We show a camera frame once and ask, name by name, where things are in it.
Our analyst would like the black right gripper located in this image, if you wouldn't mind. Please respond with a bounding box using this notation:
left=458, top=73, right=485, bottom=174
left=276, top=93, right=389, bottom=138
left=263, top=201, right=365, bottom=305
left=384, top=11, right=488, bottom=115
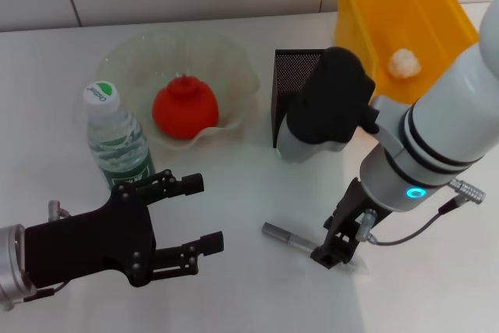
left=310, top=176, right=391, bottom=271

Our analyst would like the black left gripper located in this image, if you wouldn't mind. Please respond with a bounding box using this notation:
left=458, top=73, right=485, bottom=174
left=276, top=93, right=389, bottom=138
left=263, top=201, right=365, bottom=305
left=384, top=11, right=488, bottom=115
left=23, top=168, right=226, bottom=288

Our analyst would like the clear green-label water bottle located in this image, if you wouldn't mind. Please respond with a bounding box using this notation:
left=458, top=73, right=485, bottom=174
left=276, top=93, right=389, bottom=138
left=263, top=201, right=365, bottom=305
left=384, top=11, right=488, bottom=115
left=81, top=80, right=157, bottom=193

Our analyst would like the right wrist camera housing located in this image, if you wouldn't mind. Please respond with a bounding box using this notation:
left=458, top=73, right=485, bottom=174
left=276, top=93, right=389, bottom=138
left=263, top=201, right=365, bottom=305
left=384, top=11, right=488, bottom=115
left=277, top=45, right=382, bottom=165

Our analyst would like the yellow plastic bin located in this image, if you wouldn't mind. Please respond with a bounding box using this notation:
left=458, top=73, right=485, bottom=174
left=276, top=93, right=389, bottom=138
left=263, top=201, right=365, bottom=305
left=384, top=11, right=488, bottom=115
left=334, top=0, right=481, bottom=112

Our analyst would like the red-orange plastic orange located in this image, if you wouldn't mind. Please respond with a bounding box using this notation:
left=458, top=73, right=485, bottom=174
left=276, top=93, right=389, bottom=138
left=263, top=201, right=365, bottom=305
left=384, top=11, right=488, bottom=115
left=151, top=73, right=221, bottom=141

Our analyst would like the white paper ball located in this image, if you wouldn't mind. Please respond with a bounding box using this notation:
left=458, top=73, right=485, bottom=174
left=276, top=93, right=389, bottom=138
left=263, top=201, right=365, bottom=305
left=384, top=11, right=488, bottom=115
left=386, top=48, right=423, bottom=80

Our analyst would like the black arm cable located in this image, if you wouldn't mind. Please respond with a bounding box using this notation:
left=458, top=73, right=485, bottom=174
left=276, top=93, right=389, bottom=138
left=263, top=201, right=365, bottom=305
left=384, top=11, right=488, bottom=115
left=365, top=195, right=460, bottom=248
left=36, top=280, right=68, bottom=299

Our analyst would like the black mesh pen holder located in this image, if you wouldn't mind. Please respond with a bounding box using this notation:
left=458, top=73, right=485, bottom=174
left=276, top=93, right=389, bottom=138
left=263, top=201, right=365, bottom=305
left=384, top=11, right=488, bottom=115
left=270, top=48, right=329, bottom=149

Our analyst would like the grey marker pen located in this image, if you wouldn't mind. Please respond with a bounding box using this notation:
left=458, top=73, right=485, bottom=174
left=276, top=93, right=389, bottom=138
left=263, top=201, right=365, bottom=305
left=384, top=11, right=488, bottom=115
left=261, top=221, right=356, bottom=271

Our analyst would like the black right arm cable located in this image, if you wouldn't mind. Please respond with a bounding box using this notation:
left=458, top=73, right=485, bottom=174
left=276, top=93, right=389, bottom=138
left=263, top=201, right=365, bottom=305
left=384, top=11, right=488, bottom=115
left=365, top=195, right=460, bottom=248

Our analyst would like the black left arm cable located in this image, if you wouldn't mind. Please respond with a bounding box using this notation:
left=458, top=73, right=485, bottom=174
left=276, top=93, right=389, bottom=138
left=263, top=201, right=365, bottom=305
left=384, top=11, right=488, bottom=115
left=36, top=280, right=68, bottom=299

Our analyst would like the green glass fruit plate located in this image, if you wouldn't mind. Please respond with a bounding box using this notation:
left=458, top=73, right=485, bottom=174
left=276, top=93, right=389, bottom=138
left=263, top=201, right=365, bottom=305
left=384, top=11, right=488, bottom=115
left=96, top=31, right=261, bottom=151

